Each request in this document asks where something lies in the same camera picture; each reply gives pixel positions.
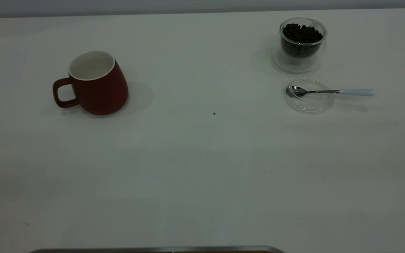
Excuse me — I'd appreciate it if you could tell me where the red ceramic mug white inside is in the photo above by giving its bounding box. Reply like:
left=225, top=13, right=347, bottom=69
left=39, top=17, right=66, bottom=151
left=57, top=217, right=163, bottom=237
left=52, top=50, right=129, bottom=116

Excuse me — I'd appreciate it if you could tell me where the metal spoon light blue handle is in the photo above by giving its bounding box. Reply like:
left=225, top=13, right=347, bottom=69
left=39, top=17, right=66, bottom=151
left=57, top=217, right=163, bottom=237
left=286, top=85, right=377, bottom=99

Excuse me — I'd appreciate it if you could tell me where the double-walled clear glass cup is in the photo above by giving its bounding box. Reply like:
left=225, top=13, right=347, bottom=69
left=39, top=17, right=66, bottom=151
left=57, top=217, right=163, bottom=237
left=272, top=18, right=328, bottom=74

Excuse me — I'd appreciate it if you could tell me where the heap of coffee beans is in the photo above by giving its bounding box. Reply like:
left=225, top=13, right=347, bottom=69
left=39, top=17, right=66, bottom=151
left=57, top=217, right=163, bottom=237
left=282, top=23, right=323, bottom=58

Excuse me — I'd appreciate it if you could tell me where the shallow clear glass dish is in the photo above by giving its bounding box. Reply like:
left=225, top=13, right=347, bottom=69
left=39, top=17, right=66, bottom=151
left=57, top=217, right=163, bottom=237
left=284, top=77, right=335, bottom=115

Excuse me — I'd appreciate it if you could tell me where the grey metal bar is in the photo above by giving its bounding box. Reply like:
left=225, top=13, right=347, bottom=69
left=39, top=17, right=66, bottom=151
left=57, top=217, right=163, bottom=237
left=28, top=245, right=285, bottom=253

